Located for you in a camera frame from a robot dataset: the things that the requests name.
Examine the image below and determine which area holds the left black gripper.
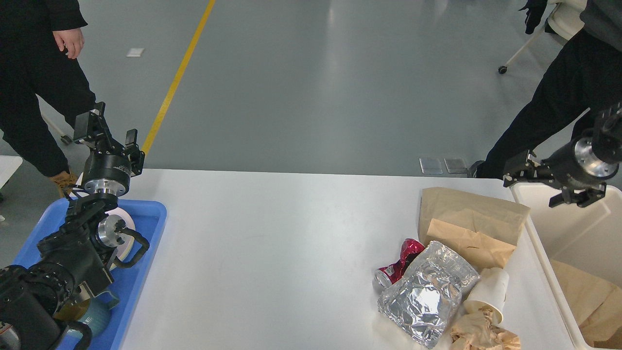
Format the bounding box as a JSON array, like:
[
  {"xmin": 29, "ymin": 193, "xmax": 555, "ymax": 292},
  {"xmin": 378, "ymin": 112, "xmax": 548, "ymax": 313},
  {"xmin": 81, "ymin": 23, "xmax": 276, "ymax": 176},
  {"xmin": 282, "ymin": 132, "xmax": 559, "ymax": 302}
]
[{"xmin": 72, "ymin": 102, "xmax": 146, "ymax": 197}]

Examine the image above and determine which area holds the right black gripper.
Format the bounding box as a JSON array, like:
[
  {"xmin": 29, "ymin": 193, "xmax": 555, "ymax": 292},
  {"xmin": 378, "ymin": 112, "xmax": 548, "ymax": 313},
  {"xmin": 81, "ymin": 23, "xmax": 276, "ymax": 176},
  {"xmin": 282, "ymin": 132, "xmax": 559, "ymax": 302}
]
[{"xmin": 502, "ymin": 137, "xmax": 620, "ymax": 208}]

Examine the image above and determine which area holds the pink plate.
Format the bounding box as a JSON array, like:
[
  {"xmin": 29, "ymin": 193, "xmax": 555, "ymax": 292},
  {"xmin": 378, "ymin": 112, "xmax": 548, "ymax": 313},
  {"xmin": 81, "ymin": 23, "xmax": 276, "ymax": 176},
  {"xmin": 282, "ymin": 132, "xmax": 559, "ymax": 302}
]
[{"xmin": 106, "ymin": 208, "xmax": 136, "ymax": 261}]

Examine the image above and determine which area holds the large brown paper bag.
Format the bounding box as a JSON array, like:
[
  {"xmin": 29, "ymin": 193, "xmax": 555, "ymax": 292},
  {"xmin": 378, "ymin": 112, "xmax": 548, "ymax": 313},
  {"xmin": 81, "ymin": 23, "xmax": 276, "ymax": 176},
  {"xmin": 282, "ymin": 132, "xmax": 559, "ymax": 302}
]
[{"xmin": 550, "ymin": 261, "xmax": 622, "ymax": 350}]

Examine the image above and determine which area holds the dark green mug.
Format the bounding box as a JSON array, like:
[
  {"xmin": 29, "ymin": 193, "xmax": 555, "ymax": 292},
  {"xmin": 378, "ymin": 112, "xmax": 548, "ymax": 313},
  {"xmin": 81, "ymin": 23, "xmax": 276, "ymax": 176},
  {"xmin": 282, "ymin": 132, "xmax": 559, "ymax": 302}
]
[{"xmin": 53, "ymin": 289, "xmax": 120, "ymax": 337}]

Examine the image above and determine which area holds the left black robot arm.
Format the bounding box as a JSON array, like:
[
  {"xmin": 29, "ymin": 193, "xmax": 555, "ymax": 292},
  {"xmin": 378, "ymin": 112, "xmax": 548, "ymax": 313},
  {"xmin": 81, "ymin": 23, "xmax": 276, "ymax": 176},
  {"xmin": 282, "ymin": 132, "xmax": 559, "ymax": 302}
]
[{"xmin": 0, "ymin": 102, "xmax": 150, "ymax": 350}]

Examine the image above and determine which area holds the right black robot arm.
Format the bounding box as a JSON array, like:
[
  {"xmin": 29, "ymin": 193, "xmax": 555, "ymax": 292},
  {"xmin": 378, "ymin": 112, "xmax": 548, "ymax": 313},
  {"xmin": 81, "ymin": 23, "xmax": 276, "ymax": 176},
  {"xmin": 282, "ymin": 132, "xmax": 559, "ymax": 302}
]
[{"xmin": 502, "ymin": 103, "xmax": 622, "ymax": 208}]

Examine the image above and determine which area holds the blue plastic tray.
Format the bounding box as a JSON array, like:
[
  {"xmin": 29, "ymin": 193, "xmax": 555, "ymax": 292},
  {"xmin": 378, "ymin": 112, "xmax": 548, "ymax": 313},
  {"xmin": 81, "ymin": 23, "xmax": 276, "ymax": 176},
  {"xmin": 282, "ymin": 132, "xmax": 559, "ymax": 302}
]
[{"xmin": 13, "ymin": 199, "xmax": 167, "ymax": 350}]

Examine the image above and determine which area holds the white side table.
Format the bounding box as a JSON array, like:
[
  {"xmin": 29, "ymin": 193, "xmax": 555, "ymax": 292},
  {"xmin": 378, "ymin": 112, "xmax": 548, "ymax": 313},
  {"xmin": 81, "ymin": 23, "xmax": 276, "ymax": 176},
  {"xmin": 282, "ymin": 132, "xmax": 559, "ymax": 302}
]
[{"xmin": 0, "ymin": 155, "xmax": 23, "ymax": 189}]

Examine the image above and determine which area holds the person in black walking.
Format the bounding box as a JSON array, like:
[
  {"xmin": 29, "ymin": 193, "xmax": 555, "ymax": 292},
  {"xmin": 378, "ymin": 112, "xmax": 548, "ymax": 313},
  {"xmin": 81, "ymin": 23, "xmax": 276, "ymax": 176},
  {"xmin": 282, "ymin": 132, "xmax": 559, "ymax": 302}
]
[{"xmin": 469, "ymin": 0, "xmax": 622, "ymax": 179}]

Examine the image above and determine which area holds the person in black left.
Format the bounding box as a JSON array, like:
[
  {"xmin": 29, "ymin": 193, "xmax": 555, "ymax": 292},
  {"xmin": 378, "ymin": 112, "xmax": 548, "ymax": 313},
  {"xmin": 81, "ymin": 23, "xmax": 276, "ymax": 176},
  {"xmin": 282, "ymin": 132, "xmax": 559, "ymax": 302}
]
[{"xmin": 0, "ymin": 0, "xmax": 96, "ymax": 196}]

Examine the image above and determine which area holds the paper cup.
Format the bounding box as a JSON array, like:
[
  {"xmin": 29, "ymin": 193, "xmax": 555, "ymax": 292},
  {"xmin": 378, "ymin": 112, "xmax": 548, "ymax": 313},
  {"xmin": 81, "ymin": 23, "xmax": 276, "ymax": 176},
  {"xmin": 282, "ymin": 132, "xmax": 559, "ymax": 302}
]
[{"xmin": 464, "ymin": 267, "xmax": 509, "ymax": 325}]

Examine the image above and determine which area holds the white plastic bin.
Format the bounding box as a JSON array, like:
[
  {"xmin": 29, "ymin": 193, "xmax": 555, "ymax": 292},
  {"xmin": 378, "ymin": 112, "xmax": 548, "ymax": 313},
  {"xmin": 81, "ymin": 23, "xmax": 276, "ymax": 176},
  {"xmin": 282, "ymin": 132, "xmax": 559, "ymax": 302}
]
[{"xmin": 511, "ymin": 183, "xmax": 622, "ymax": 350}]

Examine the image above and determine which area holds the white office chair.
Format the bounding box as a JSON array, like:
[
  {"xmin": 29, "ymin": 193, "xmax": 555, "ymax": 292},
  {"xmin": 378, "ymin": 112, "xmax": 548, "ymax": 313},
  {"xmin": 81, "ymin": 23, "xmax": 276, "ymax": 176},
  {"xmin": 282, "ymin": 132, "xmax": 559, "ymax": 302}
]
[{"xmin": 498, "ymin": 0, "xmax": 587, "ymax": 74}]

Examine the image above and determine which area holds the crumpled brown paper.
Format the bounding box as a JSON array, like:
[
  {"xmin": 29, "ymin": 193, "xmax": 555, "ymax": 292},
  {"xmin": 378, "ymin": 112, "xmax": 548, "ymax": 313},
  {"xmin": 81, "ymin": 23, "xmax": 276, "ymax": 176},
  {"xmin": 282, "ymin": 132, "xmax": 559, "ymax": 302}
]
[{"xmin": 449, "ymin": 310, "xmax": 521, "ymax": 350}]

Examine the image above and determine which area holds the crumpled aluminium foil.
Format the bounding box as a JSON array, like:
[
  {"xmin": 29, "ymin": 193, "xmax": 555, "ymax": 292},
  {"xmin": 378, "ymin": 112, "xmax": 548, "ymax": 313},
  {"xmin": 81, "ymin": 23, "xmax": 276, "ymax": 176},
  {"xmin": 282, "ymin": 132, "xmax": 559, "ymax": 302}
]
[{"xmin": 378, "ymin": 241, "xmax": 480, "ymax": 349}]

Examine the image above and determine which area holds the crushed red soda can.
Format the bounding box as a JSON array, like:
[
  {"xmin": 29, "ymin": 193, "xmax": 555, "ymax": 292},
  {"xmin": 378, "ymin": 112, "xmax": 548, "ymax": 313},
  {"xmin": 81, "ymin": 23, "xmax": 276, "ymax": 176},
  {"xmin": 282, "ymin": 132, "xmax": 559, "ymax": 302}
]
[{"xmin": 374, "ymin": 238, "xmax": 426, "ymax": 289}]

